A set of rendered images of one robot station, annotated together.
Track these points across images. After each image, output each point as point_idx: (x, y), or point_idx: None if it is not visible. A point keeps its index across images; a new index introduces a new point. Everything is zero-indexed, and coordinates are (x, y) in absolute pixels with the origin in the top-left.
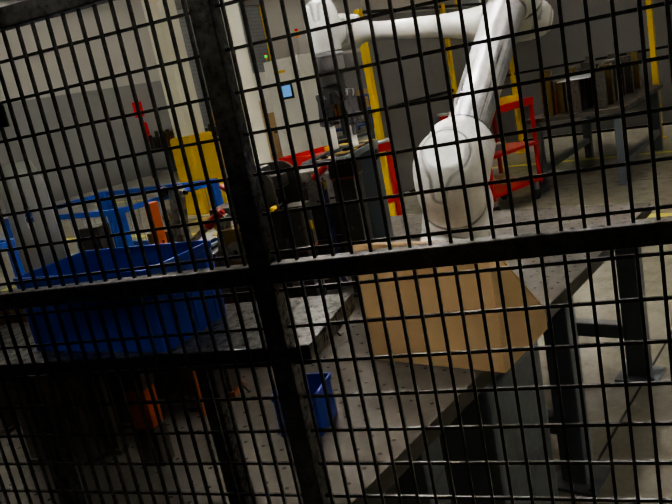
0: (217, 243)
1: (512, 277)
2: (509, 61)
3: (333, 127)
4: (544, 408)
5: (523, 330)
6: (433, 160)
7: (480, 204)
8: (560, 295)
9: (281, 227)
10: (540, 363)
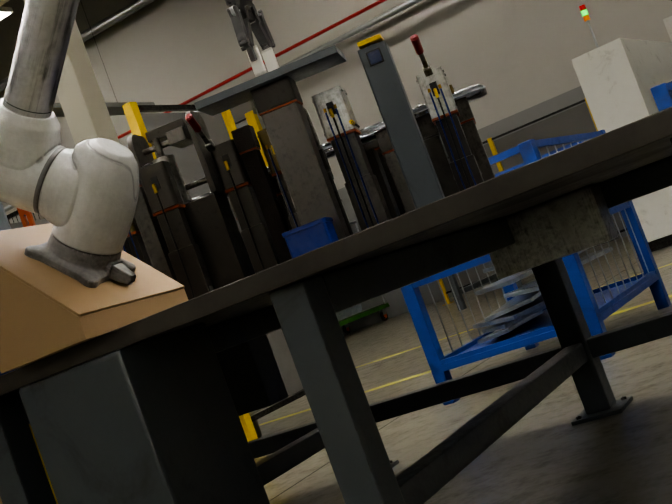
0: (193, 199)
1: (2, 275)
2: (37, 14)
3: (267, 49)
4: (143, 441)
5: (30, 334)
6: None
7: (8, 193)
8: (197, 299)
9: (144, 191)
10: (128, 382)
